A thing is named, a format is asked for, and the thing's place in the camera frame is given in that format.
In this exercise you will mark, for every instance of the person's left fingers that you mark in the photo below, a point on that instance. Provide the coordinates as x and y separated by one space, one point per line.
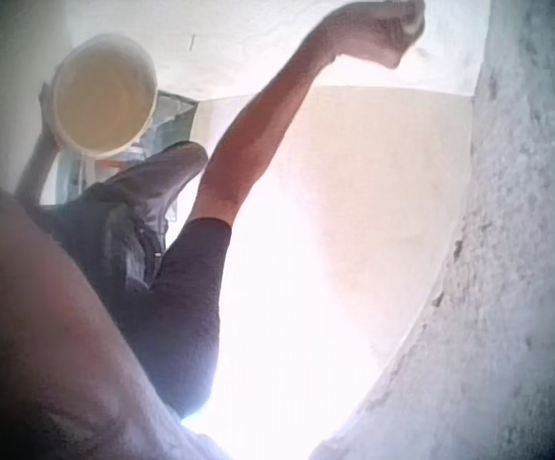
45 100

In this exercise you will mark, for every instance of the person's right hand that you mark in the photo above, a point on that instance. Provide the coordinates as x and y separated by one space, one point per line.
368 29

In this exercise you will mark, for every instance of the person's left hand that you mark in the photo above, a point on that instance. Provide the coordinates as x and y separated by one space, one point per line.
46 112

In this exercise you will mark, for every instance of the person's right fingers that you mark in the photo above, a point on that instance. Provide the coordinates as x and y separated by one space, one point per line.
394 33

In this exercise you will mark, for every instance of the white bucket with yellow paint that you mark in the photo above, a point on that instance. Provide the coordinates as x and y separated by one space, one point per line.
104 96

